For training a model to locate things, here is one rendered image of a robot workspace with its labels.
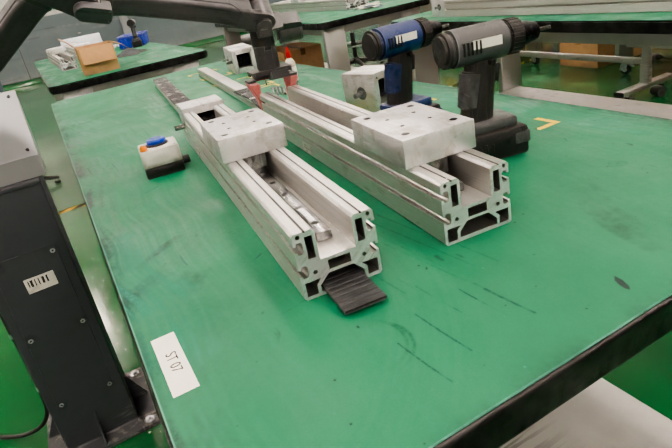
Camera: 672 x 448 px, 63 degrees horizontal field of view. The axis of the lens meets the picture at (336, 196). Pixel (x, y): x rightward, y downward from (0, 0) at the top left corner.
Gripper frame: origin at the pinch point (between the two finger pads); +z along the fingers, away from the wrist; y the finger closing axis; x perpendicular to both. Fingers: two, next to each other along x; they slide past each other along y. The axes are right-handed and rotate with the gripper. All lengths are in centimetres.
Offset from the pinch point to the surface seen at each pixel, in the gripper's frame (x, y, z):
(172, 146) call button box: -20.0, -29.2, -1.2
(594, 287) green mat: -101, 2, 4
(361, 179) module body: -60, -5, 2
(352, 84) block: -14.0, 15.8, -2.9
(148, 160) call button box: -20.0, -34.6, 0.3
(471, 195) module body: -82, 1, 0
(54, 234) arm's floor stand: 8, -61, 19
